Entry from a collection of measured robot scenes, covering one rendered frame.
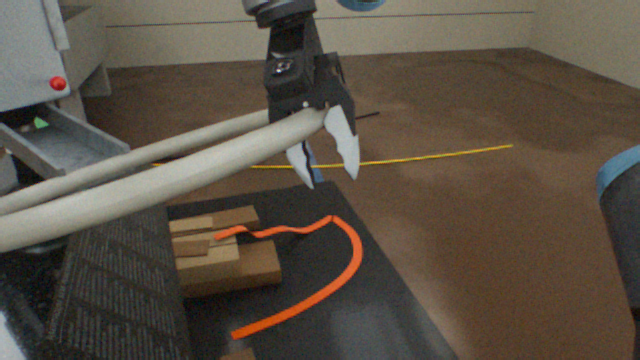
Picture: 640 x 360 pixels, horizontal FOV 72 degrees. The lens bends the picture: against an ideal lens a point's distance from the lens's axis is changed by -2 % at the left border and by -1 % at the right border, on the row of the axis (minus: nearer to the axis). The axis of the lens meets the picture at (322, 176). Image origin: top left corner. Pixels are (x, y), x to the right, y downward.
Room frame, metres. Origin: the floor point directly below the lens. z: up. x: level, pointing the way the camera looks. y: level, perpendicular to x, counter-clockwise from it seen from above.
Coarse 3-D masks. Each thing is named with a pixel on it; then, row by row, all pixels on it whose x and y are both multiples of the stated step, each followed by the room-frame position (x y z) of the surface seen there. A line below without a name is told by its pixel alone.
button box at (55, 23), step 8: (48, 0) 0.97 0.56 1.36; (56, 0) 0.98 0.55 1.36; (48, 8) 0.96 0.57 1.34; (56, 8) 0.97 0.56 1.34; (48, 16) 0.96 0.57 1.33; (56, 16) 0.97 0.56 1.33; (48, 24) 0.96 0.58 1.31; (56, 24) 0.97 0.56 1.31; (56, 32) 0.96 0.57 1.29; (64, 32) 0.98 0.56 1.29; (56, 40) 0.96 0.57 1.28; (64, 40) 0.97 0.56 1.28; (56, 48) 0.96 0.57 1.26; (64, 48) 0.97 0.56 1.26
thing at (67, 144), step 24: (48, 120) 0.94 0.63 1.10; (72, 120) 0.83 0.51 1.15; (24, 144) 0.71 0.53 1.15; (48, 144) 0.81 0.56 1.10; (72, 144) 0.81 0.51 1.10; (96, 144) 0.77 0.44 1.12; (120, 144) 0.70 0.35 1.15; (48, 168) 0.64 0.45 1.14; (72, 168) 0.70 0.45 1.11; (72, 192) 0.62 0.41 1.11
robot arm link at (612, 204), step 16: (624, 160) 0.44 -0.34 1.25; (608, 176) 0.45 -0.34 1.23; (624, 176) 0.43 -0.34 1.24; (608, 192) 0.44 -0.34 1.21; (624, 192) 0.43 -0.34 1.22; (608, 208) 0.44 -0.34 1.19; (624, 208) 0.42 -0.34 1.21; (608, 224) 0.43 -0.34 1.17; (624, 224) 0.41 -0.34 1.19; (624, 240) 0.40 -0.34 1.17; (624, 256) 0.39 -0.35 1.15; (624, 272) 0.39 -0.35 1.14; (624, 288) 0.39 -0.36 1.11
